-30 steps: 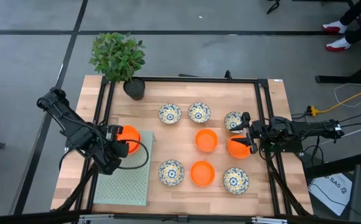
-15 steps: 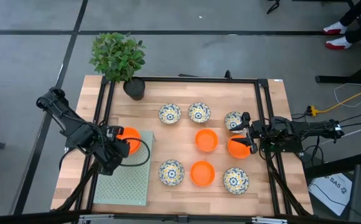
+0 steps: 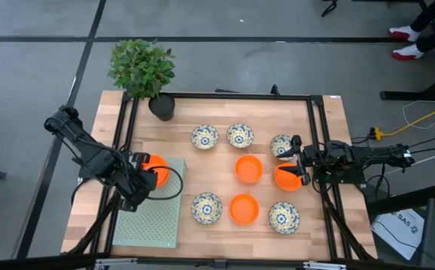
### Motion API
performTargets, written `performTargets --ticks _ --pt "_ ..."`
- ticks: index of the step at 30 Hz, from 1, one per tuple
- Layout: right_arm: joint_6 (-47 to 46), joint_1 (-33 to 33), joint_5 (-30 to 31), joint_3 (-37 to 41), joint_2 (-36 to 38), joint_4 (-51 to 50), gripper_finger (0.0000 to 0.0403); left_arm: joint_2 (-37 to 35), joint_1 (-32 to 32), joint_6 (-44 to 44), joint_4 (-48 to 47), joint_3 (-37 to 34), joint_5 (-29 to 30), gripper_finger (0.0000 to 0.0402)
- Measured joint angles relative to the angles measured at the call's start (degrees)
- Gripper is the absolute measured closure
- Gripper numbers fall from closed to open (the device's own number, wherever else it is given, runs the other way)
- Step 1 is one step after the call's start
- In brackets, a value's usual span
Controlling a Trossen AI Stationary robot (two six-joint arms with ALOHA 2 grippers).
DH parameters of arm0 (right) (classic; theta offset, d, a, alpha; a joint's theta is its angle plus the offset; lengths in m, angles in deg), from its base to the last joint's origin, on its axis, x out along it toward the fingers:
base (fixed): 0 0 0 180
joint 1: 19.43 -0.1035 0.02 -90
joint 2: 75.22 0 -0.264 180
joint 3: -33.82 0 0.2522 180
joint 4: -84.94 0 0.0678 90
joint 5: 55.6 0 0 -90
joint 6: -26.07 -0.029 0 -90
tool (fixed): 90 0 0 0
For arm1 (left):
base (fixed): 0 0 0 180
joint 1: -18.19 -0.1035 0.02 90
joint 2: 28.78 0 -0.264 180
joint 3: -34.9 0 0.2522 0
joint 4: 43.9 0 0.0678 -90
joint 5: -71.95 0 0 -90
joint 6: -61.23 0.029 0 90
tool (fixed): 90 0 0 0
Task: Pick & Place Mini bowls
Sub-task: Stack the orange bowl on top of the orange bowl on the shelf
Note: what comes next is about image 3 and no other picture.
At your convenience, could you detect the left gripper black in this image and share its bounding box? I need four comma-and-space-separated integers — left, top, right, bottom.
118, 151, 158, 214

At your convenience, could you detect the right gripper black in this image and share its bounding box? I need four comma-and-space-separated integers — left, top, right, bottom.
276, 134, 328, 187

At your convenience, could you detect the blue yellow floral ceramic bowl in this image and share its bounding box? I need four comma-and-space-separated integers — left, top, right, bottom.
190, 124, 220, 151
226, 122, 255, 149
268, 201, 302, 236
269, 133, 296, 161
190, 192, 224, 225

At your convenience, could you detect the orange plastic bowl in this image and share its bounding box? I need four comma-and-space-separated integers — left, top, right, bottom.
234, 154, 264, 184
141, 154, 171, 188
273, 161, 304, 193
229, 193, 260, 226

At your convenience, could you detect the pale green perforated metal shelf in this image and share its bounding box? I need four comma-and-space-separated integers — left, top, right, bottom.
111, 156, 188, 249

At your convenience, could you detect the green plant in black pot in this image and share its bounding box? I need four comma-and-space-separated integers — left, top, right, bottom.
106, 37, 177, 122

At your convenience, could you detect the black floor beam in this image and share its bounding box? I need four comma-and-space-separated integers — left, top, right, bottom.
365, 182, 435, 215

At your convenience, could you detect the white printed bag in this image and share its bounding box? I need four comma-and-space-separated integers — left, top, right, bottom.
370, 208, 426, 262

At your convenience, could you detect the person's foot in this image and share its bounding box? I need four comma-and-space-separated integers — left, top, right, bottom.
391, 43, 425, 62
388, 25, 422, 42

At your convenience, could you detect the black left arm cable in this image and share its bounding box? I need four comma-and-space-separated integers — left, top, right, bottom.
142, 165, 185, 201

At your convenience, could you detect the silver metal bracket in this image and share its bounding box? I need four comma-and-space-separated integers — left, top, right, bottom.
302, 261, 348, 270
94, 257, 139, 269

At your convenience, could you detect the yellow extension cable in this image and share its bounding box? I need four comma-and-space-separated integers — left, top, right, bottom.
369, 100, 435, 142

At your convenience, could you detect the black aluminium rig frame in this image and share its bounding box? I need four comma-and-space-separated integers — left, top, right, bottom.
60, 91, 380, 270

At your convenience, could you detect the thin white cable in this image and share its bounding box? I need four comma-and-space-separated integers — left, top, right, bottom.
402, 97, 435, 131

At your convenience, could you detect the black power cable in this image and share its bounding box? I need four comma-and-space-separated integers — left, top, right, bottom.
350, 130, 435, 158

